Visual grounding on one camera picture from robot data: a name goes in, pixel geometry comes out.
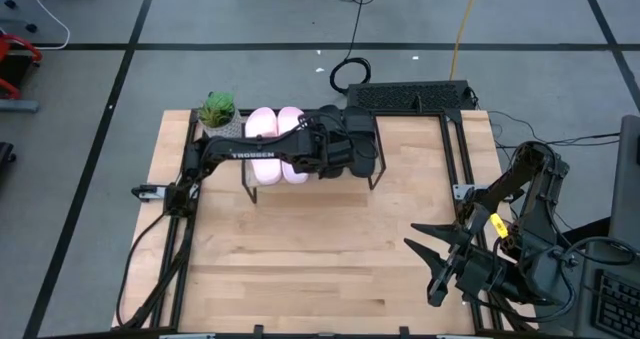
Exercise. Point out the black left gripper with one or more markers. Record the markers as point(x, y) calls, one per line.
point(330, 151)

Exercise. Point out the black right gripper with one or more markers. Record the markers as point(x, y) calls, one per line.
point(482, 276)

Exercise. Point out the black rubber slide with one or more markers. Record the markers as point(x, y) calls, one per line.
point(326, 114)
point(361, 121)

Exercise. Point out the pink rubber slide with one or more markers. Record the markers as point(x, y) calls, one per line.
point(291, 121)
point(262, 124)

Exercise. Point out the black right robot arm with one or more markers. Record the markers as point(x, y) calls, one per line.
point(542, 179)

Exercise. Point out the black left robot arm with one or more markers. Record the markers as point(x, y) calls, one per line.
point(250, 151)

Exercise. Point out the black perforated metal box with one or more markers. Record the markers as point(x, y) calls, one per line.
point(410, 96)

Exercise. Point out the green plant in patterned pot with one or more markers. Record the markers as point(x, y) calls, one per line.
point(219, 111)

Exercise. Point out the grey side desk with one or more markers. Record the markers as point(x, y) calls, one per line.
point(590, 324)

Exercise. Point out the black computer keyboard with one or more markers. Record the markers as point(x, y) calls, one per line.
point(620, 304)

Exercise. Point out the grey computer tower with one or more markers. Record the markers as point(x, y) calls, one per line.
point(627, 179)

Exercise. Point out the red metal cart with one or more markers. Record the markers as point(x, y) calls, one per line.
point(17, 44)

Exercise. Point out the wooden shelf black metal frame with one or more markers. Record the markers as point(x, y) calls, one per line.
point(330, 184)

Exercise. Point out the silver metal bracket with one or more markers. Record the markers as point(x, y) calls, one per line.
point(147, 192)
point(467, 191)

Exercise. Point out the black aluminium table frame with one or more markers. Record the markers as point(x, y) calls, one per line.
point(410, 112)

